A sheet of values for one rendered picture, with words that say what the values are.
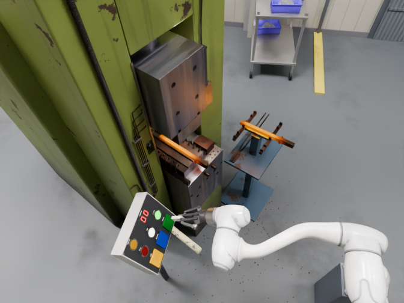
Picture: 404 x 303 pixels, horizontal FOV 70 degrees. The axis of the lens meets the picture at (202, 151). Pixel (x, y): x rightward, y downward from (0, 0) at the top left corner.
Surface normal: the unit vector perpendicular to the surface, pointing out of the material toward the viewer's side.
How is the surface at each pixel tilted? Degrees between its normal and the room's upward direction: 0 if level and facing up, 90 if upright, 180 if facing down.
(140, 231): 60
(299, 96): 0
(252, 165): 0
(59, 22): 90
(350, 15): 90
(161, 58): 0
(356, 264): 44
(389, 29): 90
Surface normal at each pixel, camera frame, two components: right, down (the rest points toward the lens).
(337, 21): -0.22, 0.79
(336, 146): -0.04, -0.59
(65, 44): 0.78, 0.48
